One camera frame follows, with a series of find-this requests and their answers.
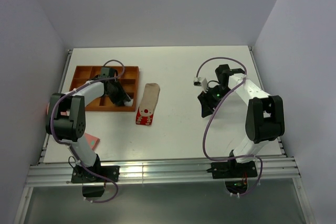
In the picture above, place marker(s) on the beige red reindeer sock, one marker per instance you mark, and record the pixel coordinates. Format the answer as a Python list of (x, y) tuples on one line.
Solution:
[(146, 109)]

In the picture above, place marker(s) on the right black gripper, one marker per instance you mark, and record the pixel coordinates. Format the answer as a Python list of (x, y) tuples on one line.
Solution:
[(207, 103)]

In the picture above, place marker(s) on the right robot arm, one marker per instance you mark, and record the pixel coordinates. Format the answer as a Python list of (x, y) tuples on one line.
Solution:
[(264, 118)]

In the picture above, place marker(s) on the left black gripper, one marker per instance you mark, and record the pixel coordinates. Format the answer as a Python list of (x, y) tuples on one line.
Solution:
[(122, 96)]

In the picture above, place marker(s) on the pink patterned sock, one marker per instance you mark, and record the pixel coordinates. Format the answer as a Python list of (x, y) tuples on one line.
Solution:
[(91, 140)]

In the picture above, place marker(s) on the orange compartment tray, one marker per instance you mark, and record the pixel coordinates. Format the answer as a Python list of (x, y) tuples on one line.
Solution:
[(129, 81)]

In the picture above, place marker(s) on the aluminium frame rail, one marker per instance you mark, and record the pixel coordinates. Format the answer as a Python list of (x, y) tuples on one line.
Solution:
[(156, 172)]

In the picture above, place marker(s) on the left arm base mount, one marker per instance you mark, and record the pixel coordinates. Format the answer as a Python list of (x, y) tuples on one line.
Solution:
[(94, 186)]

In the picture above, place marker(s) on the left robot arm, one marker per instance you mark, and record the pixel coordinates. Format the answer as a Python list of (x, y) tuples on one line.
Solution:
[(66, 118)]

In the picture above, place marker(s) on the white sock black cuff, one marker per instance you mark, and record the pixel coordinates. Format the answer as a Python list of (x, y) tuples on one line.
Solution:
[(129, 103)]

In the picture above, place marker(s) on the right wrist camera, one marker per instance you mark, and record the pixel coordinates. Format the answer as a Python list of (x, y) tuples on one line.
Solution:
[(200, 82)]

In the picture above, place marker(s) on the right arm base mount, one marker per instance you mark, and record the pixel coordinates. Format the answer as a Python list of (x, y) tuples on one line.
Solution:
[(232, 167)]

